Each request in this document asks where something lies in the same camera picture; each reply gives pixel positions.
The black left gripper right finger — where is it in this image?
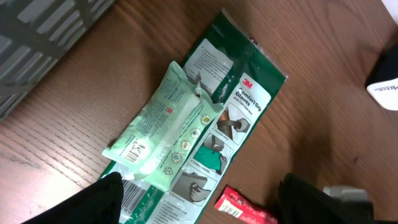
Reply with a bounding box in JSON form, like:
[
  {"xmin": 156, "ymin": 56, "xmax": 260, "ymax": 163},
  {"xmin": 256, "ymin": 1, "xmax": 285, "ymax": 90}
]
[{"xmin": 278, "ymin": 173, "xmax": 374, "ymax": 224}]

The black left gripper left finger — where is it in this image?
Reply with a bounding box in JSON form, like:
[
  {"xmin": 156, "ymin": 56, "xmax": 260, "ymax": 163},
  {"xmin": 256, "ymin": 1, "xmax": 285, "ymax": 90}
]
[{"xmin": 24, "ymin": 172, "xmax": 124, "ymax": 224}]

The red stick sachet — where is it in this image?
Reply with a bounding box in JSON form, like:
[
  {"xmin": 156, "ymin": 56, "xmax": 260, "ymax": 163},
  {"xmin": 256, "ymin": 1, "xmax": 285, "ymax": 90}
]
[{"xmin": 215, "ymin": 186, "xmax": 279, "ymax": 224}]

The mint wet wipes pack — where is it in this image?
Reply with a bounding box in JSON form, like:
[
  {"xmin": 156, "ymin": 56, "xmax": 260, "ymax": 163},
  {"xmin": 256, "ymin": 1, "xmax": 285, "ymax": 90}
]
[{"xmin": 102, "ymin": 62, "xmax": 223, "ymax": 192}]

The green white gloves package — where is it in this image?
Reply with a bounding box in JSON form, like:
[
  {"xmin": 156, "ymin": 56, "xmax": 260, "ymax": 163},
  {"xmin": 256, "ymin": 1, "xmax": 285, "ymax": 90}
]
[{"xmin": 105, "ymin": 9, "xmax": 286, "ymax": 223}]

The grey plastic mesh basket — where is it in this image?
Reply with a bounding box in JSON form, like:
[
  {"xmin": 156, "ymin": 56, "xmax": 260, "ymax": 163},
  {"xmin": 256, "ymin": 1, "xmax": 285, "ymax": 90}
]
[{"xmin": 1, "ymin": 0, "xmax": 114, "ymax": 119}]

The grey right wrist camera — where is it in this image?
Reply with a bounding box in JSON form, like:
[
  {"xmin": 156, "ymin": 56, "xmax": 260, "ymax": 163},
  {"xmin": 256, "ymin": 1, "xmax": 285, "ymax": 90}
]
[{"xmin": 323, "ymin": 185, "xmax": 368, "ymax": 202}]

